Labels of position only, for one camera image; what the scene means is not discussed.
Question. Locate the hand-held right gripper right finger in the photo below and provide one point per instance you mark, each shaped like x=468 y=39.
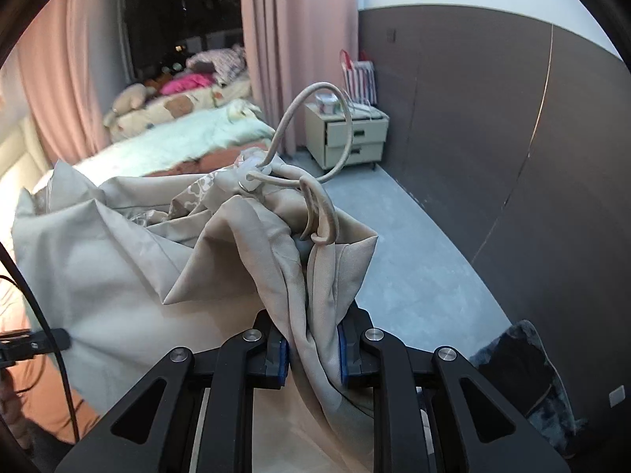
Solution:
x=343 y=359

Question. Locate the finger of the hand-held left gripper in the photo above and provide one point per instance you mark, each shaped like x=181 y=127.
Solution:
x=39 y=342

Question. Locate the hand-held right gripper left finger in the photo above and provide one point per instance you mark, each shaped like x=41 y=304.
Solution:
x=282 y=367

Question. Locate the cream padded headboard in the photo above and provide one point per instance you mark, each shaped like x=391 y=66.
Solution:
x=19 y=150

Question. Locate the black garment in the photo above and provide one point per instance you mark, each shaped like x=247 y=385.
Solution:
x=559 y=399

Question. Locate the beige nightstand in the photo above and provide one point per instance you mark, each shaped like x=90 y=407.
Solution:
x=345 y=133

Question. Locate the white papers stack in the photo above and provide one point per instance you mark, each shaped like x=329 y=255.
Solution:
x=365 y=112

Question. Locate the pale green quilt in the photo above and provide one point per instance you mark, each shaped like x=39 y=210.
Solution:
x=197 y=130

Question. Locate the pink curtain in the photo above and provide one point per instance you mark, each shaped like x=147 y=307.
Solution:
x=300 y=34
x=64 y=83

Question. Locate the beige plush toy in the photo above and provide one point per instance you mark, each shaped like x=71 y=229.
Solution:
x=130 y=96

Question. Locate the striped gift bag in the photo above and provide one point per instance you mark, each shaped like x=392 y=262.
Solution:
x=362 y=81

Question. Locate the pink cloth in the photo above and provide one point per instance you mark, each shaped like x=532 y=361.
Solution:
x=190 y=83

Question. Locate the floral print pillow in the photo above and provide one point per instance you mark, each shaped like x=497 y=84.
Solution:
x=222 y=64

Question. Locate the dark window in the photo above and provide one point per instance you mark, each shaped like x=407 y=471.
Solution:
x=162 y=10

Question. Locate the white wall socket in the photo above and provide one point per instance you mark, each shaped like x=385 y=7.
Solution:
x=619 y=397

